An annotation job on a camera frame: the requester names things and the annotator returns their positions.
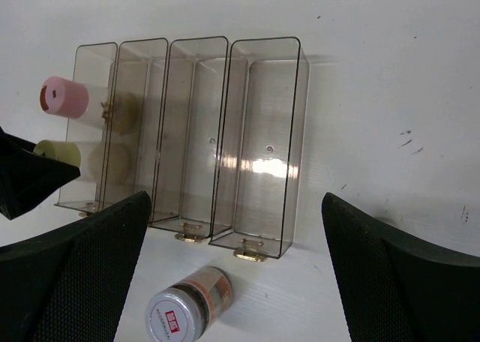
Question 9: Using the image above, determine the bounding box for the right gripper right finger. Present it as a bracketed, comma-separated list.
[322, 193, 479, 341]

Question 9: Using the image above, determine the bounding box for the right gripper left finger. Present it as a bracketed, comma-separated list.
[1, 191, 152, 341]

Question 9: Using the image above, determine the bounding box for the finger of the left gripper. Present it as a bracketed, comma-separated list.
[1, 131, 80, 220]

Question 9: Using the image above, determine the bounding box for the yellow cap spice bottle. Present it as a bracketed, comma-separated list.
[32, 139, 132, 184]

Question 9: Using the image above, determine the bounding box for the pink cap spice bottle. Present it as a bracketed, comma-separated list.
[40, 75, 138, 135]

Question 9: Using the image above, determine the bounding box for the red label spice jar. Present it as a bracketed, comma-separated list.
[145, 266, 233, 342]

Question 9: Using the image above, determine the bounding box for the clear organizer bin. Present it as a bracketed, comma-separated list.
[56, 42, 118, 216]
[100, 37, 169, 208]
[210, 36, 310, 262]
[151, 35, 230, 243]

